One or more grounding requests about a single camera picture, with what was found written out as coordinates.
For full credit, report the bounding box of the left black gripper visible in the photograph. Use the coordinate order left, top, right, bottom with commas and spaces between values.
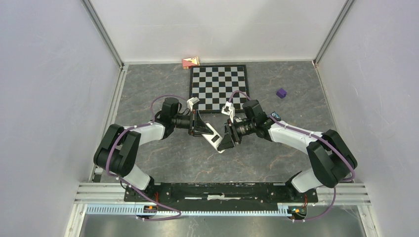
171, 110, 213, 137

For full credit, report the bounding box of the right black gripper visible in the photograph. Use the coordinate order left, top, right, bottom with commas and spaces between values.
217, 119, 255, 151

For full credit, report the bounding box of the red white remote control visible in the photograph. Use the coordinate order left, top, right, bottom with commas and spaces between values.
202, 123, 224, 154

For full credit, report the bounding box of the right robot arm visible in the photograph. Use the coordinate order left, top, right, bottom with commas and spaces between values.
217, 100, 357, 201

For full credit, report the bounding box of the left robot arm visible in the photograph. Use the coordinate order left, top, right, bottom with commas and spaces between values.
93, 97, 215, 201

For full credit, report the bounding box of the black white chessboard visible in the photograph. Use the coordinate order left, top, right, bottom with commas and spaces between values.
189, 65, 250, 113

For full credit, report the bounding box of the blue owl toy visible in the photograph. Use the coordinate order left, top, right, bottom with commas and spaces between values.
270, 112, 281, 120

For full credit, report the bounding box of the red orange small box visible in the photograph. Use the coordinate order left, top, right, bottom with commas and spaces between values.
181, 57, 200, 69

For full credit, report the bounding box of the purple cube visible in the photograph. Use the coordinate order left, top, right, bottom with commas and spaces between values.
276, 88, 287, 99

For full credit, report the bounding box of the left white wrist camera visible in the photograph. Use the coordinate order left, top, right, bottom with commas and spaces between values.
187, 97, 200, 113

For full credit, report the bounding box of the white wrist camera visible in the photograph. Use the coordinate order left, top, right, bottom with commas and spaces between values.
187, 97, 200, 113
221, 101, 235, 122

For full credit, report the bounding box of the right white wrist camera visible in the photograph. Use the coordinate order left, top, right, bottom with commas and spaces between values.
221, 101, 235, 122

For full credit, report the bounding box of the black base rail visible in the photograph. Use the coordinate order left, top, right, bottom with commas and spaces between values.
124, 182, 319, 211

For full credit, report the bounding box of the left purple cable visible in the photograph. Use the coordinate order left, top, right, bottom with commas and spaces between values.
104, 95, 189, 221

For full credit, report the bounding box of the purple cable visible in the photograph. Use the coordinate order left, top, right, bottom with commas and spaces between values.
104, 95, 189, 221
228, 90, 356, 182

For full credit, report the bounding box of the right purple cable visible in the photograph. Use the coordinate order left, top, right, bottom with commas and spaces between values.
228, 90, 356, 182

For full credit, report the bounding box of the white slotted cable duct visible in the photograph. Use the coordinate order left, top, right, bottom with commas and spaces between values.
85, 203, 307, 218

